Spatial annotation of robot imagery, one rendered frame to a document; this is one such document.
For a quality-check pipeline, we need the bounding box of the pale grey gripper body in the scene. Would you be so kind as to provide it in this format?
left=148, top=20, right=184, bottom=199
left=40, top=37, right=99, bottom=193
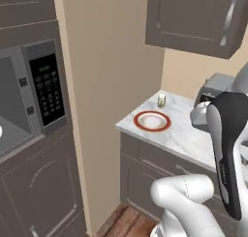
left=190, top=100, right=214, bottom=133

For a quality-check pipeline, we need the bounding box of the red rimmed white plate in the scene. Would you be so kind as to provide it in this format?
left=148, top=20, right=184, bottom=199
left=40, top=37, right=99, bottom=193
left=133, top=110, right=172, bottom=133

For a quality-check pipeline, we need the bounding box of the grey counter drawer front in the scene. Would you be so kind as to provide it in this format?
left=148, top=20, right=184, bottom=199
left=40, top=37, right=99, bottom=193
left=137, top=138, right=218, bottom=184

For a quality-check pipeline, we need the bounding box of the grey open microwave oven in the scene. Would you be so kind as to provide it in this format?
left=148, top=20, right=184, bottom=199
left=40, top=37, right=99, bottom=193
left=0, top=39, right=70, bottom=165

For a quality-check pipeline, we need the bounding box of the grey cupboard door above microwave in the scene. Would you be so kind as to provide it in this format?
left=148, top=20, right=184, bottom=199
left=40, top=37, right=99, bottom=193
left=0, top=0, right=58, bottom=30

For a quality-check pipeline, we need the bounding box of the grey toaster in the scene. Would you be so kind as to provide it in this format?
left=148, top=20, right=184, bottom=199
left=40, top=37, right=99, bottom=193
left=195, top=73, right=236, bottom=107

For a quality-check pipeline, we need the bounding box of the small pale shaker jar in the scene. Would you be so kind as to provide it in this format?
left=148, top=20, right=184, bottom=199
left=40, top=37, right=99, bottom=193
left=157, top=93, right=167, bottom=109

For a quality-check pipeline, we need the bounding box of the grey tall cupboard door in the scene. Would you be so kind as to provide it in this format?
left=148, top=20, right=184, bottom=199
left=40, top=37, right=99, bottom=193
left=0, top=131, right=85, bottom=237

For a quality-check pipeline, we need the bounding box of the silver drawer handle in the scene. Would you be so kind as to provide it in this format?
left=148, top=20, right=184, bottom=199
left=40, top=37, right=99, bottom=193
left=140, top=159, right=176, bottom=177

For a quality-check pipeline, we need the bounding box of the silver wall cupboard handle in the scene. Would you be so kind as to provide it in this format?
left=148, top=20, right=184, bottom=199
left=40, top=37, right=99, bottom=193
left=220, top=0, right=238, bottom=47

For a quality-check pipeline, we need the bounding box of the silver tall cupboard handle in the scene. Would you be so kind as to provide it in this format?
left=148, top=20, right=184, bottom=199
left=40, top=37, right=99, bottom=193
left=29, top=203, right=78, bottom=237

